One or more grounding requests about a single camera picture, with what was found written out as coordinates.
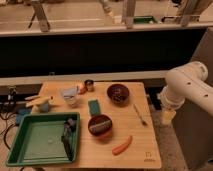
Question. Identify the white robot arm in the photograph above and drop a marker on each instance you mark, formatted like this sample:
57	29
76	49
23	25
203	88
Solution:
185	82

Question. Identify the black brush in tray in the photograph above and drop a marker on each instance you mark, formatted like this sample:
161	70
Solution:
69	128

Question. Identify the distant green tray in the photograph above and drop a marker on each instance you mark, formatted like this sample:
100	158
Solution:
144	20

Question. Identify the green plastic tray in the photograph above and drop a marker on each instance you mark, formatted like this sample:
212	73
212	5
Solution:
38	140

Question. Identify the dark red bowl with beans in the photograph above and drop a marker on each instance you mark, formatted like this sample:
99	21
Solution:
118	93

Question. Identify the small metal can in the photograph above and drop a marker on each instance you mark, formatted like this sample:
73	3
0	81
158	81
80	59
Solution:
89	84

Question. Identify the orange fruit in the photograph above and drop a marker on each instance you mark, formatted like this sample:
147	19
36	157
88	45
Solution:
82	88

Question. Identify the green sponge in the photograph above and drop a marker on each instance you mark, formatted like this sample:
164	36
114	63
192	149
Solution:
94	107

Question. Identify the dark red bowl with sponge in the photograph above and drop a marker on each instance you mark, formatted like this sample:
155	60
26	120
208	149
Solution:
100	126

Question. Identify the small fork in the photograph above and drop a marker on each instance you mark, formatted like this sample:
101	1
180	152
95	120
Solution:
143	122

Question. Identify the orange carrot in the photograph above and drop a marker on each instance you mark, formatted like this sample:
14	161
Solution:
122	147

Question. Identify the blue toy figure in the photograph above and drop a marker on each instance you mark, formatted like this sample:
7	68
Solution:
44	107

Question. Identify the wooden spatula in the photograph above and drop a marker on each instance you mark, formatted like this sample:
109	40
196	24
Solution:
37	100

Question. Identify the blue box on floor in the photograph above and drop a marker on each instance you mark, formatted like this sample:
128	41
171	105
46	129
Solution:
20	114

